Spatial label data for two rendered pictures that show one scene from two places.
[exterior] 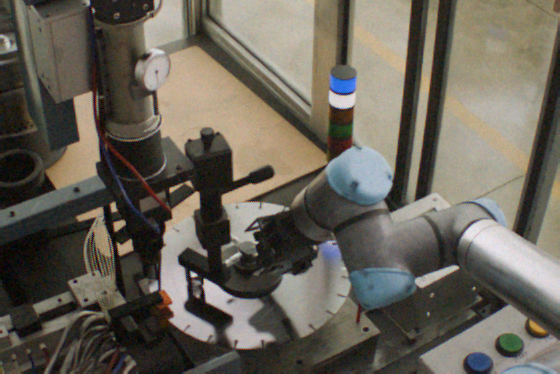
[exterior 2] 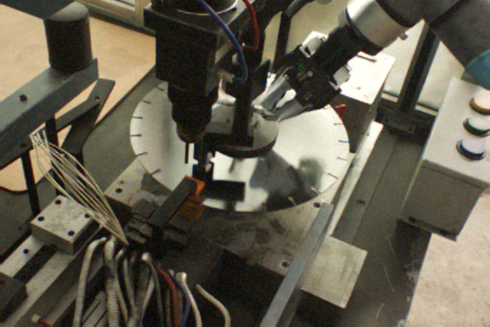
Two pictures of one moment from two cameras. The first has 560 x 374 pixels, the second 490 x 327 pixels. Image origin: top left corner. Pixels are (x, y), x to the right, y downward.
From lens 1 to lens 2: 0.76 m
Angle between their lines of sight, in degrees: 29
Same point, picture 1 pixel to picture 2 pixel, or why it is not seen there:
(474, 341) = (449, 132)
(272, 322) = (304, 167)
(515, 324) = (465, 109)
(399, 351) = (353, 173)
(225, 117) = not seen: hidden behind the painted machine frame
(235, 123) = not seen: hidden behind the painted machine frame
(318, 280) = (307, 117)
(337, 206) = not seen: outside the picture
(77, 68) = not seen: outside the picture
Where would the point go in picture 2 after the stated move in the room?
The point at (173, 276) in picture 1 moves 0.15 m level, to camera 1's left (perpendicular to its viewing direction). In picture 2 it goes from (175, 161) to (71, 197)
